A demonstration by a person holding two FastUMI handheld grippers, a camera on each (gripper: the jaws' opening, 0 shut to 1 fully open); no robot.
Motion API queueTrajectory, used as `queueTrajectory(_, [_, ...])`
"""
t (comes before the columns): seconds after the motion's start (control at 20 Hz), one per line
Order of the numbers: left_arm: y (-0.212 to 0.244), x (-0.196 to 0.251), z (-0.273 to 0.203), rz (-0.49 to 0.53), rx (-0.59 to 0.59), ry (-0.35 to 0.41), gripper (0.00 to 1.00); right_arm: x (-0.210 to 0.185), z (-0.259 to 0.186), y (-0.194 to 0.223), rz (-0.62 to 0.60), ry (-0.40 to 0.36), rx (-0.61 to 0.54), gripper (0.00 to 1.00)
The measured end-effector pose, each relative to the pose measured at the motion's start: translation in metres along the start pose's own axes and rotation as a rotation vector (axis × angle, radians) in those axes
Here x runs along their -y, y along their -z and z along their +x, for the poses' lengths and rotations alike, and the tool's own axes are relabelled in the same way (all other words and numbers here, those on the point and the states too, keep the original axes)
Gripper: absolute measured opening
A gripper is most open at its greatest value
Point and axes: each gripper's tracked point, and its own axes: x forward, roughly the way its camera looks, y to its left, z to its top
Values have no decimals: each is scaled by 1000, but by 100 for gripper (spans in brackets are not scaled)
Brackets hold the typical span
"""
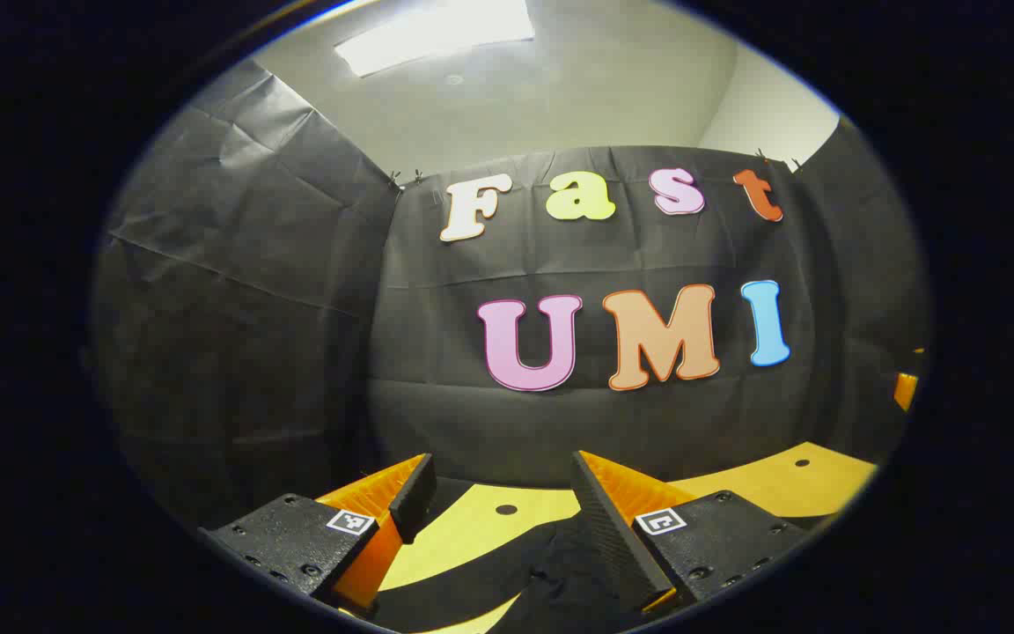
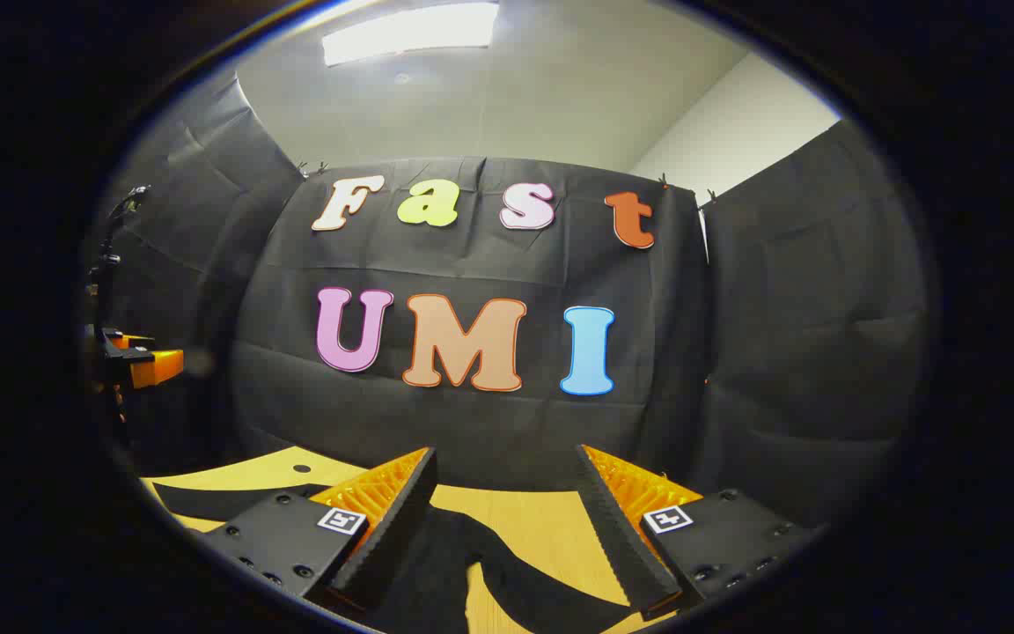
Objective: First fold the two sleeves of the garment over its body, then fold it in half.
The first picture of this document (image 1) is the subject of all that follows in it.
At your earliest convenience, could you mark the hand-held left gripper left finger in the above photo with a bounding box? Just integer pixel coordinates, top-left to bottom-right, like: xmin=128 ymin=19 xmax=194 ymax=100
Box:
xmin=197 ymin=453 xmax=437 ymax=617

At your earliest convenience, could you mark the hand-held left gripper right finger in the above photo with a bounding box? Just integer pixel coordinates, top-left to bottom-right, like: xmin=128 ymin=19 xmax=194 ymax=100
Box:
xmin=570 ymin=451 xmax=812 ymax=617

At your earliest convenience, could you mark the black button-up shirt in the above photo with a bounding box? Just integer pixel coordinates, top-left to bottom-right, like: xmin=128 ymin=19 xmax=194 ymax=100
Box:
xmin=371 ymin=518 xmax=649 ymax=634

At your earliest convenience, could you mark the black backdrop cloth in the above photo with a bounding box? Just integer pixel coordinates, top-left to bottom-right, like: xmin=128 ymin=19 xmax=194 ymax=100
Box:
xmin=92 ymin=57 xmax=930 ymax=529

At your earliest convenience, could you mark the rectangular ceiling light panel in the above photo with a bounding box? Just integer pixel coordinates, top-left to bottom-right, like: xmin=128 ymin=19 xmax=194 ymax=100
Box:
xmin=334 ymin=0 xmax=536 ymax=78

